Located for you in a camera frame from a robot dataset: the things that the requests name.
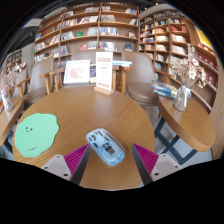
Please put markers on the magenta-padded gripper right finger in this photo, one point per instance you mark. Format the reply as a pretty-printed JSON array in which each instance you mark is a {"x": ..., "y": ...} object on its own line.
[{"x": 148, "y": 160}]

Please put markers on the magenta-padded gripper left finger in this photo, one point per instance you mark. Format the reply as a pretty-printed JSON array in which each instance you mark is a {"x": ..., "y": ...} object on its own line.
[{"x": 75, "y": 160}]

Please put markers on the transparent blue computer mouse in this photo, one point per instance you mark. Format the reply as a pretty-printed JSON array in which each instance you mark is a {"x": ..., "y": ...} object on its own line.
[{"x": 106, "y": 147}]

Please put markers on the green blob-shaped mouse pad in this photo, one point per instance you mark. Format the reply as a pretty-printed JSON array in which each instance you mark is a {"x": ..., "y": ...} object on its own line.
[{"x": 36, "y": 135}]

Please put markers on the round wooden side table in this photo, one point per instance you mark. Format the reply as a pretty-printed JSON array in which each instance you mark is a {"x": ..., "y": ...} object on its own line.
[
  {"x": 8, "y": 120},
  {"x": 188, "y": 125}
]

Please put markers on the glass vase with dried flowers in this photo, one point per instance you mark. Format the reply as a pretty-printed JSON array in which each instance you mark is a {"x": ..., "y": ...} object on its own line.
[{"x": 182, "y": 98}]

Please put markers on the stack of colourful books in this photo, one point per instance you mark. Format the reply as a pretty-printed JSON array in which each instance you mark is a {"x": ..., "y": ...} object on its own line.
[{"x": 165, "y": 89}]

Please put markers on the brown padded wooden armchair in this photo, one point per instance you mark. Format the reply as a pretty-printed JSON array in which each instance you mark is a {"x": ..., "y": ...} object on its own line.
[
  {"x": 40, "y": 75},
  {"x": 83, "y": 55},
  {"x": 141, "y": 83}
]

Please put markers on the white framed picture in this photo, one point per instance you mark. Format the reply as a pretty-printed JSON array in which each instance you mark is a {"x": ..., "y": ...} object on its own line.
[{"x": 77, "y": 72}]

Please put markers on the dark blue book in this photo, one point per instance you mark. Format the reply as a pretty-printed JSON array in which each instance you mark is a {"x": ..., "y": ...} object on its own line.
[{"x": 92, "y": 71}]

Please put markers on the glass vase with pink flowers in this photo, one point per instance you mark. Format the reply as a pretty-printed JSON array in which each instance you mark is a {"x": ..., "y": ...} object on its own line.
[{"x": 7, "y": 100}]

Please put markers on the white sign on wooden base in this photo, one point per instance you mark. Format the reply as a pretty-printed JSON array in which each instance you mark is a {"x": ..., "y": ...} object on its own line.
[{"x": 104, "y": 71}]

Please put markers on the teal stack of books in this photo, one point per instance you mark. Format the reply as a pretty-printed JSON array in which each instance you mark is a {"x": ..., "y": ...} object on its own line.
[{"x": 121, "y": 63}]

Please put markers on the small distant wooden bookshelf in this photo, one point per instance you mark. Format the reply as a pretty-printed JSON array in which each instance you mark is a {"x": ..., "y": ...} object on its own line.
[{"x": 14, "y": 60}]

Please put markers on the curved wooden bookshelf unit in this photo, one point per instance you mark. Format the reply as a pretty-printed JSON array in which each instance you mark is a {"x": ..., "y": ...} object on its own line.
[{"x": 166, "y": 36}]

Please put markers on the wide wooden bookshelf unit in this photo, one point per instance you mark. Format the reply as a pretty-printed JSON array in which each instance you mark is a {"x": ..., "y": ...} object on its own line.
[{"x": 86, "y": 31}]

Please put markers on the white hanging ceiling panel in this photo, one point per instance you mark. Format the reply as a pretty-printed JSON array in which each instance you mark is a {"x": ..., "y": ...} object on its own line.
[{"x": 33, "y": 22}]

